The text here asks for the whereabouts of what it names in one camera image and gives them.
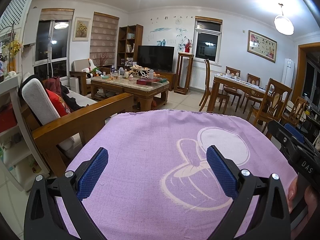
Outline purple cartoon tablecloth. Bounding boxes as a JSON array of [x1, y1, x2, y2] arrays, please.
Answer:
[[68, 109, 296, 239]]

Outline ceiling lamp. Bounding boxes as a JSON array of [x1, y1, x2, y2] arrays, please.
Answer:
[[274, 3, 295, 36]]

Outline red pillow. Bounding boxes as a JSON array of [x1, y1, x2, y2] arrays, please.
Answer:
[[46, 89, 71, 117]]

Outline wooden coffee table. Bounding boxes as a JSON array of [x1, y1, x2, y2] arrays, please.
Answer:
[[91, 76, 169, 112]]

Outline wooden bookshelf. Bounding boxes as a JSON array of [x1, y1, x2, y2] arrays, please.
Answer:
[[116, 24, 143, 68]]

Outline framed wall picture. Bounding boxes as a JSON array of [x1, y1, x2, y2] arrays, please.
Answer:
[[247, 30, 277, 63]]

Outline white sofa cushion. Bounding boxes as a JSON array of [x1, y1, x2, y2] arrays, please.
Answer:
[[18, 75, 60, 125]]

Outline person's right hand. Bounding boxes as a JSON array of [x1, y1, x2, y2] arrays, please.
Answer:
[[287, 174, 319, 239]]

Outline black television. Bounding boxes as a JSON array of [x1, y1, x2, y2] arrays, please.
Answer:
[[137, 46, 175, 72]]

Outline sunflower painting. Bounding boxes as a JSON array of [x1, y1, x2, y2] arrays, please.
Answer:
[[73, 17, 91, 41]]

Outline tall wooden plant stand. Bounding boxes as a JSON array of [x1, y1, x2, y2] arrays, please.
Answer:
[[174, 52, 194, 95]]

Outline wooden dining chair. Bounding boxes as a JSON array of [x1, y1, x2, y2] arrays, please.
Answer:
[[247, 78, 292, 129]]

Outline wooden dining table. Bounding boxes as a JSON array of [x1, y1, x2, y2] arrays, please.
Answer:
[[207, 74, 271, 113]]

